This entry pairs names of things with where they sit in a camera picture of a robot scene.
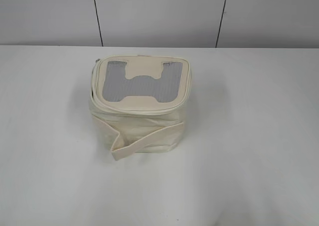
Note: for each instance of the cream zippered bag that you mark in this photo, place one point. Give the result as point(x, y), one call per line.
point(138, 103)

